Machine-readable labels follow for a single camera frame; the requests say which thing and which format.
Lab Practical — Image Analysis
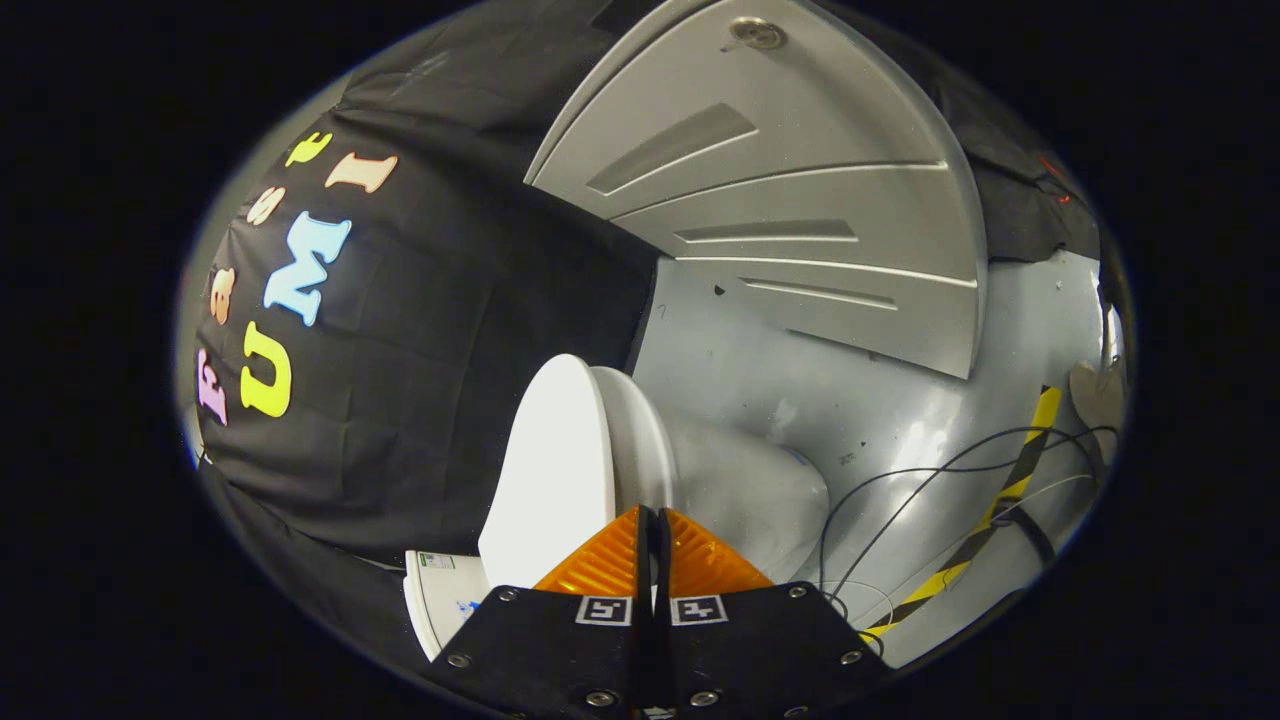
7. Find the white ceramic toilet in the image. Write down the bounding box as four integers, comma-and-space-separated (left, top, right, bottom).
404, 365, 831, 663

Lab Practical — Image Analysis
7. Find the yellow black striped tape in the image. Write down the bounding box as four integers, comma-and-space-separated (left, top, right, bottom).
860, 385, 1063, 643

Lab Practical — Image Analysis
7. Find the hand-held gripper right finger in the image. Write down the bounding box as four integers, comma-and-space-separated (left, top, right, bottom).
655, 508, 891, 720

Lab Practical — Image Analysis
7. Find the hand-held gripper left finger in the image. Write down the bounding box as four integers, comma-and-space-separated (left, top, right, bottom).
425, 505, 656, 720

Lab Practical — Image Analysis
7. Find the white top grey cabinet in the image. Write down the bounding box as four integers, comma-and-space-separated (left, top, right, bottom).
525, 0, 989, 381

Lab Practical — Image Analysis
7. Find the black backdrop cloth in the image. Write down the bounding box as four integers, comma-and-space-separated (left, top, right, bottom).
185, 0, 1106, 651

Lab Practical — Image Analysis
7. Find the thick black cable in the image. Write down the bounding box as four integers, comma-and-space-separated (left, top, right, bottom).
990, 503, 1057, 567

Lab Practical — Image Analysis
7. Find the white toilet lid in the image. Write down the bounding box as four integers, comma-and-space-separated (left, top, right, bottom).
478, 353, 617, 591

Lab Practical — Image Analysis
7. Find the thin black floor cable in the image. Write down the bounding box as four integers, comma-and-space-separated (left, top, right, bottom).
818, 425, 1121, 626

